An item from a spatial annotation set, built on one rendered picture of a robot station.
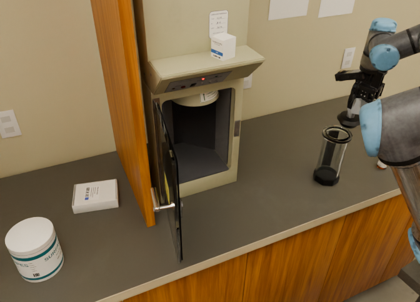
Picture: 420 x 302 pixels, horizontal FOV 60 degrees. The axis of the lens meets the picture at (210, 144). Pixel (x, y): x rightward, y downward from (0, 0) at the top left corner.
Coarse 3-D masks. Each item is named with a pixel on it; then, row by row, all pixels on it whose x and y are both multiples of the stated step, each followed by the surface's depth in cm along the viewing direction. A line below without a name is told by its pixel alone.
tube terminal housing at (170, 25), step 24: (144, 0) 94; (168, 0) 96; (192, 0) 99; (216, 0) 102; (240, 0) 105; (144, 24) 97; (168, 24) 100; (192, 24) 103; (240, 24) 109; (144, 48) 103; (168, 48) 104; (192, 48) 107; (144, 72) 110; (144, 96) 118; (168, 96) 112; (240, 96) 124; (240, 120) 130; (192, 192) 140
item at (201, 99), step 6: (186, 96) 120; (192, 96) 120; (198, 96) 120; (204, 96) 121; (210, 96) 122; (216, 96) 125; (174, 102) 123; (180, 102) 121; (186, 102) 120; (192, 102) 120; (198, 102) 120; (204, 102) 121; (210, 102) 122
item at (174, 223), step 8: (160, 112) 103; (160, 120) 100; (160, 128) 102; (160, 136) 106; (160, 144) 110; (168, 144) 90; (160, 152) 114; (168, 152) 90; (160, 160) 119; (168, 160) 93; (168, 168) 96; (168, 176) 99; (168, 184) 102; (176, 192) 91; (176, 200) 93; (176, 208) 94; (168, 216) 119; (176, 216) 96; (176, 224) 98; (176, 232) 100; (176, 240) 102; (176, 248) 106; (176, 256) 110
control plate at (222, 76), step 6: (228, 72) 106; (192, 78) 101; (198, 78) 103; (210, 78) 106; (216, 78) 108; (222, 78) 110; (174, 84) 102; (180, 84) 104; (186, 84) 106; (198, 84) 109; (204, 84) 111; (168, 90) 106; (174, 90) 108
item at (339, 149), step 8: (328, 128) 139; (336, 128) 140; (344, 128) 138; (328, 136) 134; (336, 136) 142; (344, 136) 139; (328, 144) 136; (336, 144) 134; (344, 144) 134; (320, 152) 142; (328, 152) 137; (336, 152) 136; (344, 152) 137; (320, 160) 142; (328, 160) 139; (336, 160) 138; (320, 168) 143; (328, 168) 141; (336, 168) 141; (320, 176) 145; (328, 176) 143; (336, 176) 144
